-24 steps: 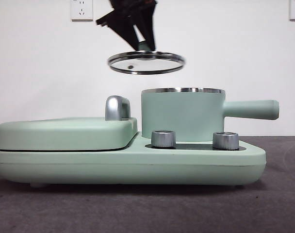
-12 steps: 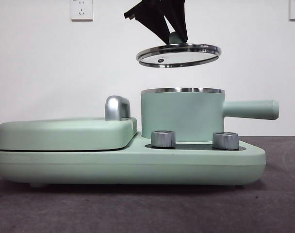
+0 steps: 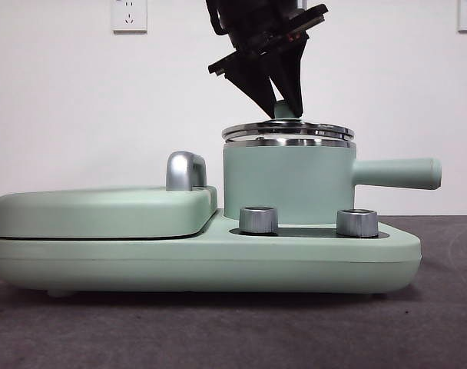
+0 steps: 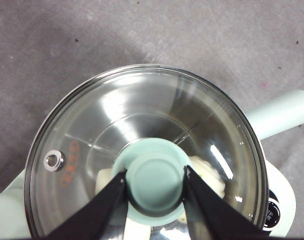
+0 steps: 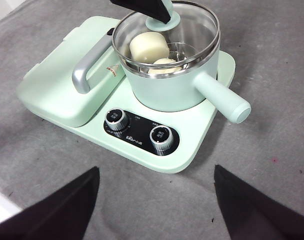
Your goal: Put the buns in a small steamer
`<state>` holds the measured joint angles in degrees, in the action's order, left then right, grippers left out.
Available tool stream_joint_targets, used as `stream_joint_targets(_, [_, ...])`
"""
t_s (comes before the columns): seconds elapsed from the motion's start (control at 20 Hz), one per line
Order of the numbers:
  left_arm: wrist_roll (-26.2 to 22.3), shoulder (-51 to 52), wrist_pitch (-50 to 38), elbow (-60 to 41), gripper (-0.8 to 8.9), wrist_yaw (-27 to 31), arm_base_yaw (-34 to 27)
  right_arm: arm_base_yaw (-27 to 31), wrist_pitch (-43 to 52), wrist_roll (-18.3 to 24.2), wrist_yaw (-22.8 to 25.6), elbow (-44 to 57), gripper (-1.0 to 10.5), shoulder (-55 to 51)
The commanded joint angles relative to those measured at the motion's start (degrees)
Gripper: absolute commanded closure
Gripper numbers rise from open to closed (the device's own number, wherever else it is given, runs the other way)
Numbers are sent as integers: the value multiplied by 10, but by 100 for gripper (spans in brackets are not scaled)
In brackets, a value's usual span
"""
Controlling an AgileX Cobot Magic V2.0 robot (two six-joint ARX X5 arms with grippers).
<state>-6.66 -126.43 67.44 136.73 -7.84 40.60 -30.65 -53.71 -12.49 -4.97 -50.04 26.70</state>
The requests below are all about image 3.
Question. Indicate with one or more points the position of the mint green breakfast machine base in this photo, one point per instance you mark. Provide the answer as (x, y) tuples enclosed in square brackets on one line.
[(218, 265)]

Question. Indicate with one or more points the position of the silver control knob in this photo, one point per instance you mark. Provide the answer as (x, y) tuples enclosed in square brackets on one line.
[(258, 221), (357, 223)]

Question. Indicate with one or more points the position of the glass pot lid green knob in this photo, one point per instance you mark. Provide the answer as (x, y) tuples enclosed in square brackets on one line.
[(256, 128)]

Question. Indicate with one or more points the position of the left wrist grey camera box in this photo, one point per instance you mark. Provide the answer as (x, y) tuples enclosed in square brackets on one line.
[(297, 4)]

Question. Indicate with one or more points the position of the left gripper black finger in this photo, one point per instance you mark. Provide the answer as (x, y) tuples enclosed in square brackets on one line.
[(291, 73), (252, 77)]

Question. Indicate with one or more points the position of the mint green griddle lid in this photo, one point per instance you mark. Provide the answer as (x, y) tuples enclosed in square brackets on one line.
[(103, 213)]

